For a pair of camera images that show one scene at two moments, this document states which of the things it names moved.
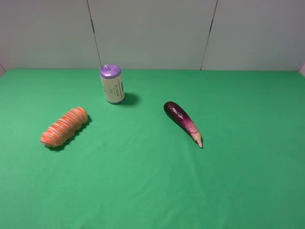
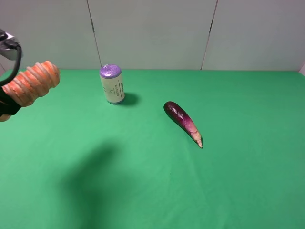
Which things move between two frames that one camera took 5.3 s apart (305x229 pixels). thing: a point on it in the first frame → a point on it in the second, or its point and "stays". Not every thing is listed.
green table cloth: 130,166 stays
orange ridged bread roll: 64,128 → 33,82
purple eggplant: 180,116 stays
